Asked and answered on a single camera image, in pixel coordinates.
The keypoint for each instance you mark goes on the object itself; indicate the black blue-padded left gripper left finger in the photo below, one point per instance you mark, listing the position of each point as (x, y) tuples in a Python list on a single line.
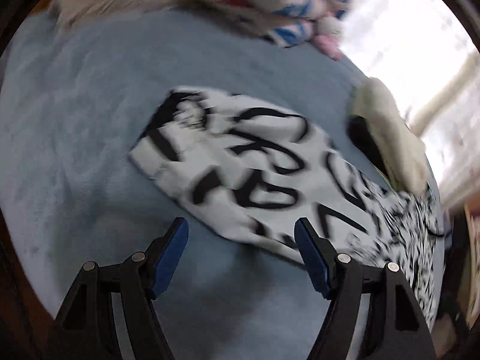
[(85, 326)]

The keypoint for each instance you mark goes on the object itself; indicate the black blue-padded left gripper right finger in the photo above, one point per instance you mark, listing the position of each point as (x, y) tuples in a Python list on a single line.
[(372, 314)]

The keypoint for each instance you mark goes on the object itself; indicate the white black graffiti print hoodie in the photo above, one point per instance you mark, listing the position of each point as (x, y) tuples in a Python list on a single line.
[(249, 170)]

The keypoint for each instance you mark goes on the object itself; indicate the folded cream fleece garment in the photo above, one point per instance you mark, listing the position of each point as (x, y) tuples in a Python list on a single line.
[(403, 152)]

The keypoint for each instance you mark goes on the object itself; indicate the folded black garment under cream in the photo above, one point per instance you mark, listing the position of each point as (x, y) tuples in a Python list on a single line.
[(357, 131)]

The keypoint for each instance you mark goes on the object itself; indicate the blue-grey fleece bed blanket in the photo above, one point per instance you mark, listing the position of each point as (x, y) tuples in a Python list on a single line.
[(73, 106)]

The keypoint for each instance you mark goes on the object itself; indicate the sheer white floral curtain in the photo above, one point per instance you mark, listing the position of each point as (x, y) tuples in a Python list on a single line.
[(422, 53)]

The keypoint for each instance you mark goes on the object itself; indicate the pink white kitty plush toy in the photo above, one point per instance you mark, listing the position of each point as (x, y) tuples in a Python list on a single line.
[(328, 37)]

